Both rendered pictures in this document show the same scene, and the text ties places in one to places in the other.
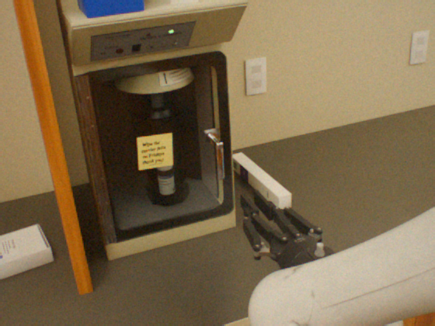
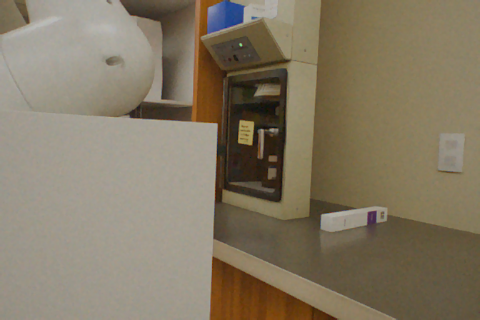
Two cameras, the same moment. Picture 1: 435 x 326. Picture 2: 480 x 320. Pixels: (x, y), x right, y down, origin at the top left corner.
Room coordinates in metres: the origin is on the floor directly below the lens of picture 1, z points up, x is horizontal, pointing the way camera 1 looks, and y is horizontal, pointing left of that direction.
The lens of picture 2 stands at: (0.61, -1.10, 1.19)
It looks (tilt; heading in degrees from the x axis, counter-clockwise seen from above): 3 degrees down; 73
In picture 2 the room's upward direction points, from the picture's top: 2 degrees clockwise
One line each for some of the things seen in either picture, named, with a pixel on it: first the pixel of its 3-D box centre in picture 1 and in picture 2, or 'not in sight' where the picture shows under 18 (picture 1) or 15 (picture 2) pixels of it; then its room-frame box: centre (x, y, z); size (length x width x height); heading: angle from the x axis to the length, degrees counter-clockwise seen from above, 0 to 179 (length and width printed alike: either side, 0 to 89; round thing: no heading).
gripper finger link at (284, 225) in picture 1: (287, 228); not in sight; (0.78, -0.11, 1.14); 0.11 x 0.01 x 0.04; 12
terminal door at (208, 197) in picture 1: (165, 150); (251, 134); (1.03, 0.11, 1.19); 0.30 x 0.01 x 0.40; 110
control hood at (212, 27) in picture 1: (158, 31); (242, 47); (0.99, 0.10, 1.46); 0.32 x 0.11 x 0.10; 110
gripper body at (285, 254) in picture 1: (296, 251); not in sight; (0.71, -0.12, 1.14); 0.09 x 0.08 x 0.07; 20
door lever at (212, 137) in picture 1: (217, 156); (265, 143); (1.04, 0.00, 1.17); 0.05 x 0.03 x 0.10; 20
